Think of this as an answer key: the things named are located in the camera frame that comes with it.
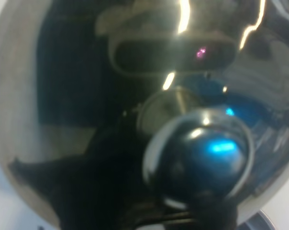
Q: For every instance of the stainless steel teapot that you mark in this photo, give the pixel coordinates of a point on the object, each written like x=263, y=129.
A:
x=145, y=114

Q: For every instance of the empty steel teapot saucer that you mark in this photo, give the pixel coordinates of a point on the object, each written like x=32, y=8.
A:
x=259, y=221

